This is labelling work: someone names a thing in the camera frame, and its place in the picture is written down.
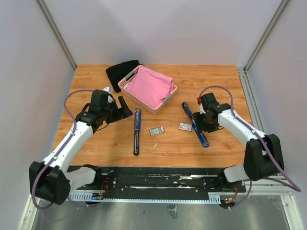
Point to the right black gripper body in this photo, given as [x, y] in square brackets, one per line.
[205, 124]

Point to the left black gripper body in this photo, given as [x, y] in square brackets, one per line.
[108, 112]

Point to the red staple box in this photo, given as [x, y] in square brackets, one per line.
[185, 127]

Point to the silver staple strips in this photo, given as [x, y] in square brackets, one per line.
[156, 131]

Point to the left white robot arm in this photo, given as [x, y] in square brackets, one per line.
[49, 179]

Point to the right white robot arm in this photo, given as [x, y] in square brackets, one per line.
[263, 153]

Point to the pink plastic basket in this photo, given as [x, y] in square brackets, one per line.
[128, 78]

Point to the black folded cloth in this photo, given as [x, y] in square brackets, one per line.
[117, 72]

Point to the pink folded cloth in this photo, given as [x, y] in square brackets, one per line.
[150, 86]

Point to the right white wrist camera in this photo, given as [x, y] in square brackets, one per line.
[202, 111]

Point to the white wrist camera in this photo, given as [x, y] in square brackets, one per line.
[202, 111]
[109, 91]

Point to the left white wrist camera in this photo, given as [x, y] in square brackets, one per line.
[109, 91]

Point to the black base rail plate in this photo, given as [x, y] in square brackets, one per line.
[159, 185]

